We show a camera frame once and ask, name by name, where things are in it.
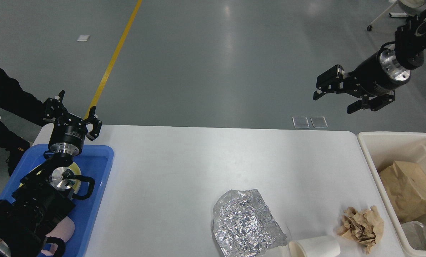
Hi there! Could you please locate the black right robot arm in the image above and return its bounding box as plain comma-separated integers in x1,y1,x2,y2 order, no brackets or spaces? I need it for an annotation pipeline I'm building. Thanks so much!
313,9,426,114

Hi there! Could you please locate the aluminium foil tray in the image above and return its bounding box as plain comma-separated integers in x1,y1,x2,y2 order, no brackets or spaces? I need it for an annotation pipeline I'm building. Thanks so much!
401,221,426,251

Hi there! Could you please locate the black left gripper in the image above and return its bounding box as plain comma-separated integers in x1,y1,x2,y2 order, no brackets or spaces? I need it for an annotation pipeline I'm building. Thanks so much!
43,90,103,156

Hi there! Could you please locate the brown paper bag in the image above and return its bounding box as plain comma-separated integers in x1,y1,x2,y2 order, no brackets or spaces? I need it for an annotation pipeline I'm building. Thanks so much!
378,161,426,223

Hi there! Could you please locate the brown paper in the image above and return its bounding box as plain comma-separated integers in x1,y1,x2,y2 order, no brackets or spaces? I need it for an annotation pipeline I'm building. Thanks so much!
336,205,384,255

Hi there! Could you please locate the blue plastic tray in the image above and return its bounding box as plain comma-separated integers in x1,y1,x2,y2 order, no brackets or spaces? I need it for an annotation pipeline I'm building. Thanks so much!
0,144,114,257

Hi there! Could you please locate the aluminium foil sheet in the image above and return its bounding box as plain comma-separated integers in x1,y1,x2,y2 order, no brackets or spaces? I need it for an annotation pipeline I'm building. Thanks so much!
212,189,287,257

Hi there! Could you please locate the yellow plate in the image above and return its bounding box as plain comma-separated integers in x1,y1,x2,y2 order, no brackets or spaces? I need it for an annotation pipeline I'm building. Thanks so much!
18,161,82,198

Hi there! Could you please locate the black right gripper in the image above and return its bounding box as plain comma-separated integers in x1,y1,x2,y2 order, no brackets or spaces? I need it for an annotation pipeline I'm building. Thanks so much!
313,48,411,114

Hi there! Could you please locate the beige plastic bin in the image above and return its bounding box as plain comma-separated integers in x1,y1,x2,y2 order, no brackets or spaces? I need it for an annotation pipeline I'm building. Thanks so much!
357,132,426,257

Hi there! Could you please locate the person in black clothes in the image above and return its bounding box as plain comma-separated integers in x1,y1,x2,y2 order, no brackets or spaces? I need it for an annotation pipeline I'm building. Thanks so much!
0,68,48,176

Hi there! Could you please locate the white paper cup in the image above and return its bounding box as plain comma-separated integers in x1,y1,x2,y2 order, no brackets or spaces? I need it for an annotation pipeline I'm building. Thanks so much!
289,235,341,257

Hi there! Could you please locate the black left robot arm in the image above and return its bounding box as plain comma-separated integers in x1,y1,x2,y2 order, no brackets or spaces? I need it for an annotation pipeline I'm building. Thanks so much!
0,91,102,257

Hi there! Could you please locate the pink mug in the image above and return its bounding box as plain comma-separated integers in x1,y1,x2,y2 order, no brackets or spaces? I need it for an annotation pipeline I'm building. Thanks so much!
40,217,75,256

